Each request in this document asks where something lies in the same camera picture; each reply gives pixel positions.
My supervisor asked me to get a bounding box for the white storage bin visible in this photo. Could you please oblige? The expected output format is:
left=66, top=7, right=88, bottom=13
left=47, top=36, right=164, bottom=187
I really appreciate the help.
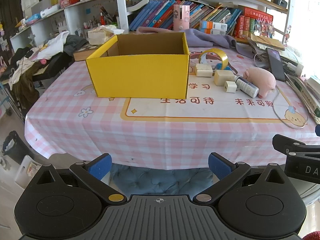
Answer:
left=14, top=155, right=43, bottom=189

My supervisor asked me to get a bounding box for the dark grey garment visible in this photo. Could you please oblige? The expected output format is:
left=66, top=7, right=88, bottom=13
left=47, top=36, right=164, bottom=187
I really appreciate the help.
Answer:
left=64, top=34, right=88, bottom=55

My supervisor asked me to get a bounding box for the stack of papers and booklets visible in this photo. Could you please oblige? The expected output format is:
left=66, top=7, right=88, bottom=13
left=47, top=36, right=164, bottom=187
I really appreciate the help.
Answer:
left=247, top=33, right=320, bottom=125

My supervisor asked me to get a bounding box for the person's red clothing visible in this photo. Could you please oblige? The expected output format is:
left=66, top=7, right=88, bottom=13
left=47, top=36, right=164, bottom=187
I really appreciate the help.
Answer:
left=301, top=231, right=320, bottom=240

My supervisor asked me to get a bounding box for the yellow cardboard box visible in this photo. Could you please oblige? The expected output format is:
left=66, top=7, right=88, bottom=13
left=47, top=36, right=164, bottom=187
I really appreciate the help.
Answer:
left=85, top=32, right=190, bottom=99

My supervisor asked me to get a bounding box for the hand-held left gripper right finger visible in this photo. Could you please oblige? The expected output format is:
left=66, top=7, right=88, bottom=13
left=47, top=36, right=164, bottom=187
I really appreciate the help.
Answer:
left=193, top=152, right=290, bottom=204

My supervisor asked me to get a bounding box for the dark wooden door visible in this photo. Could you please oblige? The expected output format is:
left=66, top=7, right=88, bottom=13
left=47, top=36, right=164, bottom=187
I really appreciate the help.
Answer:
left=0, top=0, right=22, bottom=37

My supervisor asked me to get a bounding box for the small white charger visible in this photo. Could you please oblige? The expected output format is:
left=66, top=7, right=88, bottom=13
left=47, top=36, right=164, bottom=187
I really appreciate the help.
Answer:
left=224, top=81, right=237, bottom=94

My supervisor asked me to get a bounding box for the blue chair cushion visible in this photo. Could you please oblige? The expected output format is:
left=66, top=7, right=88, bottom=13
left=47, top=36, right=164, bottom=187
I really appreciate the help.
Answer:
left=109, top=164, right=213, bottom=196

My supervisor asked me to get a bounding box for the yellow tape roll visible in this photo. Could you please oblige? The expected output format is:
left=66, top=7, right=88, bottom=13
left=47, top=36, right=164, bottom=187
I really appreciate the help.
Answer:
left=199, top=48, right=229, bottom=70

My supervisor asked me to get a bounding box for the white tube bottle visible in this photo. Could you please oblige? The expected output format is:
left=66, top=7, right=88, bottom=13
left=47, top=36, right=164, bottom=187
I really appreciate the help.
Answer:
left=234, top=76, right=259, bottom=98

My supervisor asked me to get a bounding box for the tall white bookshelf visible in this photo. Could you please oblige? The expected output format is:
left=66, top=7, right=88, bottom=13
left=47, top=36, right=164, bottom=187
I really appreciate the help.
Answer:
left=115, top=0, right=293, bottom=46

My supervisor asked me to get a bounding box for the pink carton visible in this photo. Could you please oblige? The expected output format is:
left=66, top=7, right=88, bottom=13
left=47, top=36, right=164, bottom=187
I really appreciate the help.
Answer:
left=173, top=4, right=190, bottom=30

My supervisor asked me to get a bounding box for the white roll packet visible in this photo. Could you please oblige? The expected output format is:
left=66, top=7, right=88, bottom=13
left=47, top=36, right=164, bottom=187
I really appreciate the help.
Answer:
left=39, top=6, right=61, bottom=18

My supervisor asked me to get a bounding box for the grey cable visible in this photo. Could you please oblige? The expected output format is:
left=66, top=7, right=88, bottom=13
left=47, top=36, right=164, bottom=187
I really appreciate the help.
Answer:
left=272, top=85, right=307, bottom=130

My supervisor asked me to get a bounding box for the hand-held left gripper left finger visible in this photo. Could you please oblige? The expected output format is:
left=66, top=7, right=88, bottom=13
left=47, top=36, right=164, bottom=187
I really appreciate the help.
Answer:
left=31, top=153, right=127, bottom=204

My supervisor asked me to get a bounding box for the white cubby shelf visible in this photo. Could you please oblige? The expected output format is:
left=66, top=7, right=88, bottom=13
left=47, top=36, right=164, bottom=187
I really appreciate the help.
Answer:
left=10, top=0, right=121, bottom=52

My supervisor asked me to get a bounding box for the white rectangular charger block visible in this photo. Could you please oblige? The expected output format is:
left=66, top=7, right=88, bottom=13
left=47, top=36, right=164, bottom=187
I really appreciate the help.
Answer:
left=195, top=64, right=213, bottom=77

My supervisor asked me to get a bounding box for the row of upright books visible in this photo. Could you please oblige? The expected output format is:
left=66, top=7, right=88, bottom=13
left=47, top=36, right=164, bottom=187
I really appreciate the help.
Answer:
left=129, top=0, right=242, bottom=31

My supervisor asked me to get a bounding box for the black smartphone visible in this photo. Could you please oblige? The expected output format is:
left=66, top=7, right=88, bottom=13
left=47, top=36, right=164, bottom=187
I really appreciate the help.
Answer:
left=266, top=47, right=286, bottom=82

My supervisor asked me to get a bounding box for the pink plush pig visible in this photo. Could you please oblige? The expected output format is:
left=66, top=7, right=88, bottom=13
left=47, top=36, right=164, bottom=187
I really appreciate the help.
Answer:
left=244, top=67, right=277, bottom=99

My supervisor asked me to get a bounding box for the orange white carton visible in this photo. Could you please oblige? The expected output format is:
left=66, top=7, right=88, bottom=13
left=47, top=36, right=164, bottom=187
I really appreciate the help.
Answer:
left=199, top=20, right=228, bottom=36

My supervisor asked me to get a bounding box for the cream square charger block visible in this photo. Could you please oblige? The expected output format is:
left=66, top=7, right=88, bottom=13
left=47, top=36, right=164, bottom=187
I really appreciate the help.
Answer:
left=214, top=70, right=237, bottom=87

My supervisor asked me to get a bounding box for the red boxed book set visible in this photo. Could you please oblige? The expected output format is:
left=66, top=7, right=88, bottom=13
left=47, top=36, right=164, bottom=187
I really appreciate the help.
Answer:
left=234, top=7, right=275, bottom=40

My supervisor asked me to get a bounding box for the brown garment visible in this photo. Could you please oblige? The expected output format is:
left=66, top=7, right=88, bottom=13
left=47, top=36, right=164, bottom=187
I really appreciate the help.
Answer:
left=10, top=61, right=42, bottom=112

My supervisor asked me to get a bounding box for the wooden box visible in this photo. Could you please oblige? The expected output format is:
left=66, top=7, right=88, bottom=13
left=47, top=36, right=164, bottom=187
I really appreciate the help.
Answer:
left=73, top=43, right=107, bottom=62

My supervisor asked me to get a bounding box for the blue wipes packet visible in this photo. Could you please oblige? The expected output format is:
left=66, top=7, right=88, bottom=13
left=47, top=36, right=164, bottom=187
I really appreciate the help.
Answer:
left=24, top=14, right=42, bottom=26

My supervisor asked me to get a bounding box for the black trash bin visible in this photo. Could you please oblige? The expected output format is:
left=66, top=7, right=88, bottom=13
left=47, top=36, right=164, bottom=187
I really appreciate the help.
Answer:
left=1, top=131, right=28, bottom=165

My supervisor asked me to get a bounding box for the purple cloth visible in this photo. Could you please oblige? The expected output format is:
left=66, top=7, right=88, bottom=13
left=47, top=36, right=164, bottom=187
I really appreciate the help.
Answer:
left=136, top=27, right=253, bottom=59

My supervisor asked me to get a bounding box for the pile of clothes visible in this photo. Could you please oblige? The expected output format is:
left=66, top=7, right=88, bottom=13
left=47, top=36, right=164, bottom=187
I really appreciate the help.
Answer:
left=30, top=31, right=71, bottom=61

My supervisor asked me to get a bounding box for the cream cloth bundle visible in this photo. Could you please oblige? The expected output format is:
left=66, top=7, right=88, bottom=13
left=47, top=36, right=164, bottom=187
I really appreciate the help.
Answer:
left=87, top=25, right=125, bottom=46

